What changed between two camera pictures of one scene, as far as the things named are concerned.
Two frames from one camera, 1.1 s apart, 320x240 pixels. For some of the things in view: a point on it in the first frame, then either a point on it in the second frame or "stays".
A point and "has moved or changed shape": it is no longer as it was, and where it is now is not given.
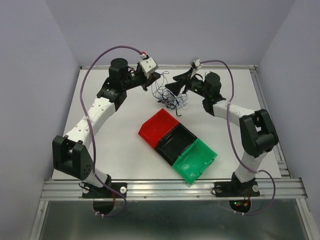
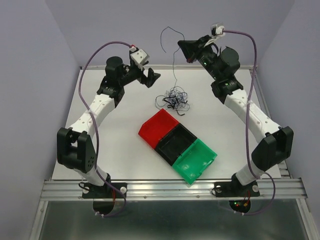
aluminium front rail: [173, 190] stays
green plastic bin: [194, 162] stays
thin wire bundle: [160, 90] has moved or changed shape
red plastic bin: [157, 127] stays
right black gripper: [175, 87] → [193, 48]
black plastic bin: [174, 142] stays
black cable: [176, 113] has moved or changed shape
